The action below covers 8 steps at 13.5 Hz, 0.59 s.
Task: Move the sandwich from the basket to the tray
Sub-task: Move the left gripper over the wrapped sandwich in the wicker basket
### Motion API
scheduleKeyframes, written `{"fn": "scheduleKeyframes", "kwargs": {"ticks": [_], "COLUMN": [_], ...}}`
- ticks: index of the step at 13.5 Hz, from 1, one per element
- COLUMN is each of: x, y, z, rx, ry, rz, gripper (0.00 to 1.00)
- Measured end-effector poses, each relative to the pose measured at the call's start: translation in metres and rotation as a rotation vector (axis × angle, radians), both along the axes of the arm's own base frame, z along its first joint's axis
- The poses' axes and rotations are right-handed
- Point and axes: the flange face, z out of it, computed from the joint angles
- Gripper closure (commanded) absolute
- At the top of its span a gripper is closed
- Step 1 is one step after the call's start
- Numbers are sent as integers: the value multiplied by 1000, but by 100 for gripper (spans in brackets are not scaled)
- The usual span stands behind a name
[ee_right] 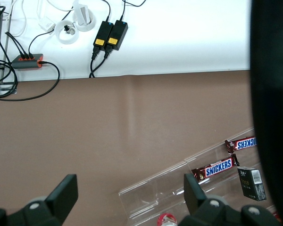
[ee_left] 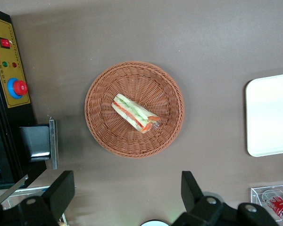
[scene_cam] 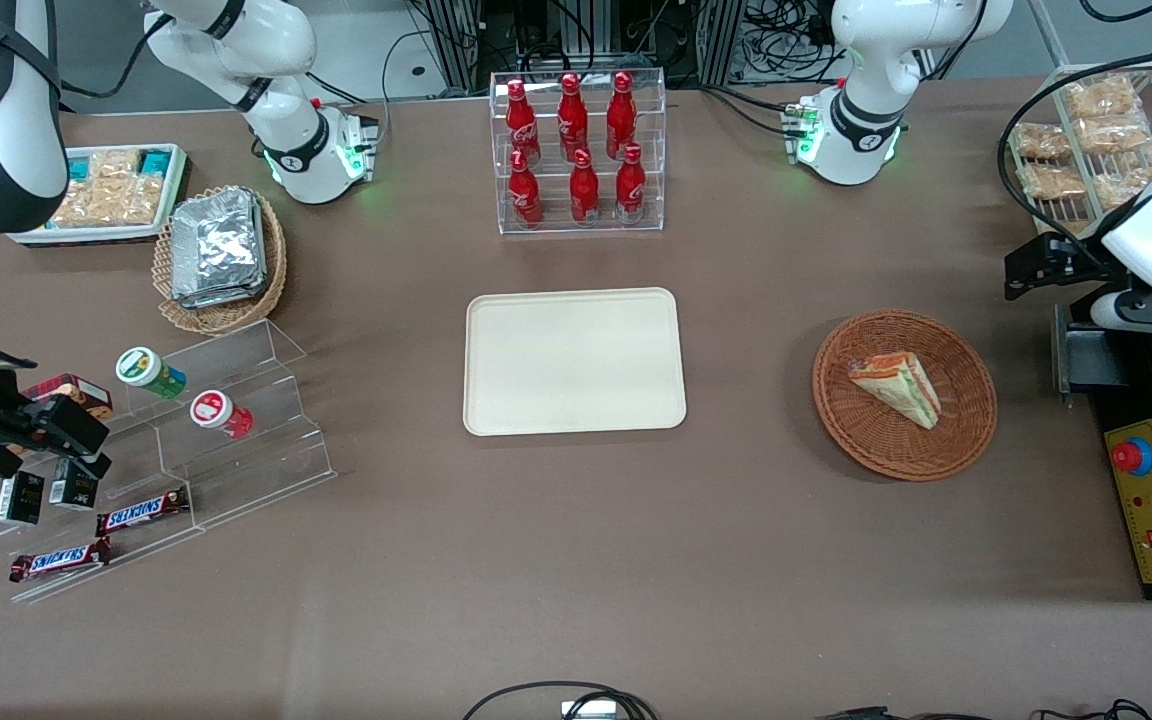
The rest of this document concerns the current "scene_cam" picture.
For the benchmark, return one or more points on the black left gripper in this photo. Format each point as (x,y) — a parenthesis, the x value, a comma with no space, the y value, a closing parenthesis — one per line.
(1064,259)

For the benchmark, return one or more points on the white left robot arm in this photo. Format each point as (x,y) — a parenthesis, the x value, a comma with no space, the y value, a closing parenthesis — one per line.
(871,60)

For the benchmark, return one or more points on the wrapped triangle sandwich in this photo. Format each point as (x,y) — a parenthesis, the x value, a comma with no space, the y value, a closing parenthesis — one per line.
(901,385)

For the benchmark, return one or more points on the round brown wicker basket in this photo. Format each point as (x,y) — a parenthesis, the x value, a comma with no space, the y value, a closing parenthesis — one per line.
(896,452)

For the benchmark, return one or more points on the white rectangular snack tray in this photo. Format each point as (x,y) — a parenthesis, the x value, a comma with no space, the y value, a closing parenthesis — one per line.
(36,236)

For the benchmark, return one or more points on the oval tan wicker basket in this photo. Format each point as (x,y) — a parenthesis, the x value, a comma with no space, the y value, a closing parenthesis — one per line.
(226,318)

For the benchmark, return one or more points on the cream rectangular serving tray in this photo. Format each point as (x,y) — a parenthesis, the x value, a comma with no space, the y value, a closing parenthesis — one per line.
(576,360)

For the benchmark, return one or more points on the small black box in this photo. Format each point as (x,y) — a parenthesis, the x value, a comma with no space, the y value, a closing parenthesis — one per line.
(19,498)
(73,487)

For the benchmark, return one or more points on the dark red snack box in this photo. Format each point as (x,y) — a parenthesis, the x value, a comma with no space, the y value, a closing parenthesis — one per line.
(74,388)

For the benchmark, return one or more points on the clear bag of pastries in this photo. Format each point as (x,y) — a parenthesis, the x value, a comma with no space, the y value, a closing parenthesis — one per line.
(1051,181)
(1101,97)
(1121,182)
(1039,142)
(1116,134)

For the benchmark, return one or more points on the Snickers chocolate bar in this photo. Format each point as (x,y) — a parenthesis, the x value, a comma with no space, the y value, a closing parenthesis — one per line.
(61,560)
(141,512)

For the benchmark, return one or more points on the grey metal block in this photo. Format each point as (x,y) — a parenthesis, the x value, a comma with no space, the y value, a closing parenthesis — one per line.
(1091,355)

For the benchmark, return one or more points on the green snack cup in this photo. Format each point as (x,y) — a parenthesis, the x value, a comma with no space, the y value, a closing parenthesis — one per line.
(141,367)

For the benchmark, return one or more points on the red white bottle cap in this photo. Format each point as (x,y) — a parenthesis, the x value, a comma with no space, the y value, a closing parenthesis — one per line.
(209,409)

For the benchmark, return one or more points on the clear acrylic stepped stand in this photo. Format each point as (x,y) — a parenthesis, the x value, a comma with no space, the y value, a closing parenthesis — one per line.
(246,480)

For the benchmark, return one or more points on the red emergency stop button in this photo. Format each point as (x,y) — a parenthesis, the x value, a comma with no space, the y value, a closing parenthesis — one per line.
(1132,456)

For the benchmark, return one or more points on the silver foil packet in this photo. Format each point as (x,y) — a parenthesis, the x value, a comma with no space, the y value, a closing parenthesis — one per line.
(218,240)
(226,298)

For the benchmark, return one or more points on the clear beige cracker pack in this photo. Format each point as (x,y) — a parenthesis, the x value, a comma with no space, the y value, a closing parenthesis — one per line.
(114,167)
(106,205)

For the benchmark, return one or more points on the teal snack pack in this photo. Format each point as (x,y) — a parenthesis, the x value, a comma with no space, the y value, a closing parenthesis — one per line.
(79,166)
(154,161)

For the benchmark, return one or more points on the clear acrylic bottle rack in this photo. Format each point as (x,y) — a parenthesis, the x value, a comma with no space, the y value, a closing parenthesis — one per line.
(651,120)

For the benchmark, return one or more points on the red cola bottle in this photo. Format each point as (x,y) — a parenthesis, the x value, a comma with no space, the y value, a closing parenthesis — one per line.
(524,192)
(584,190)
(621,118)
(521,122)
(572,118)
(630,186)

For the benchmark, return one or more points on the silver metal table clamp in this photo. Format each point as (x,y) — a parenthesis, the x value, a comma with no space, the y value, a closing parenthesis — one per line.
(588,711)

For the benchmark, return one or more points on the aluminium frame post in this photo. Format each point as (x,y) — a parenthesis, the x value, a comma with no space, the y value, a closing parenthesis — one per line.
(721,40)
(456,40)

